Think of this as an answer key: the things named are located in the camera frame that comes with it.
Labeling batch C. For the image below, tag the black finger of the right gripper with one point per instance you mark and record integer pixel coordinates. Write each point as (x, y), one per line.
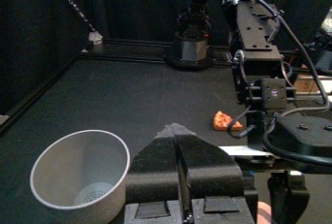
(251, 195)
(289, 198)

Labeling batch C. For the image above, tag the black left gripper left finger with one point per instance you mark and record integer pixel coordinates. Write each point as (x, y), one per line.
(152, 176)

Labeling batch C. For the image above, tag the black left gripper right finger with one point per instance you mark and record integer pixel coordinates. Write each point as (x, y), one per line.
(212, 176)

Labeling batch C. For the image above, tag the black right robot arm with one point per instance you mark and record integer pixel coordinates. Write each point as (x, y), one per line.
(255, 30)

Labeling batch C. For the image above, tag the pink plate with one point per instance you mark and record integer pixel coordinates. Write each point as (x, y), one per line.
(265, 214)

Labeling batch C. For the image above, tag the brown cardboard box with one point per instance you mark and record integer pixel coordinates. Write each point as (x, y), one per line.
(310, 84)

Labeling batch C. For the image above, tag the orange toy pizza slice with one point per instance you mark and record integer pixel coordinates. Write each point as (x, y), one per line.
(223, 120)

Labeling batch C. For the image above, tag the white perforated cup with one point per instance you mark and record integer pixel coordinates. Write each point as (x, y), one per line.
(65, 166)

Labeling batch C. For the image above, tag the dark background equipment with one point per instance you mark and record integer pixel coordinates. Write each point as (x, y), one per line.
(322, 47)

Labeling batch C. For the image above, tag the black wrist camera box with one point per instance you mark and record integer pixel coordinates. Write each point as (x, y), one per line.
(271, 93)

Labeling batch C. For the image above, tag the black frame rail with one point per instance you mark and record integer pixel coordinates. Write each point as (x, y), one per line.
(131, 55)
(40, 93)

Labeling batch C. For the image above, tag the white corner bracket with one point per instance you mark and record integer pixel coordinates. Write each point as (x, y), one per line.
(96, 38)

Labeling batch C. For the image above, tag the slanted black frame strut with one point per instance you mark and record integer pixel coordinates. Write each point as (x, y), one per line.
(76, 6)

